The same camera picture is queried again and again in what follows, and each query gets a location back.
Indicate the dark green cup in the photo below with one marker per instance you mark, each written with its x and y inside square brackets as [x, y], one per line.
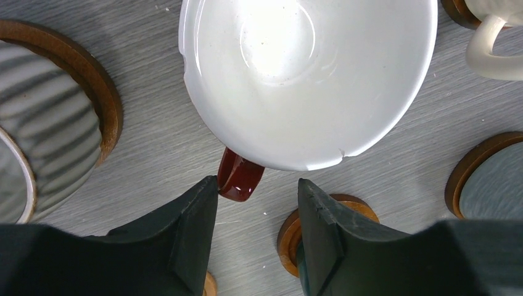
[302, 266]

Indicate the grey green mug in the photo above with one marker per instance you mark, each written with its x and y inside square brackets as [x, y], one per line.
[494, 190]

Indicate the dark ringed wooden coaster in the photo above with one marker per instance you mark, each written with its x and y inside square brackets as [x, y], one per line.
[470, 162]

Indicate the grey ribbed cup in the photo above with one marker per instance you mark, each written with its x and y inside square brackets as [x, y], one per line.
[50, 135]

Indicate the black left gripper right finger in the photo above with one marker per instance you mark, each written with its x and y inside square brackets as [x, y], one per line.
[348, 254]

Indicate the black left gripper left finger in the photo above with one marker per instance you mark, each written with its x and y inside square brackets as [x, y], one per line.
[164, 252]

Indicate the light wooden coaster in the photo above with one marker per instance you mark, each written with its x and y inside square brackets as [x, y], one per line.
[210, 285]

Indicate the white bowl cup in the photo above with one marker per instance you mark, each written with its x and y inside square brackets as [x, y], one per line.
[301, 85]

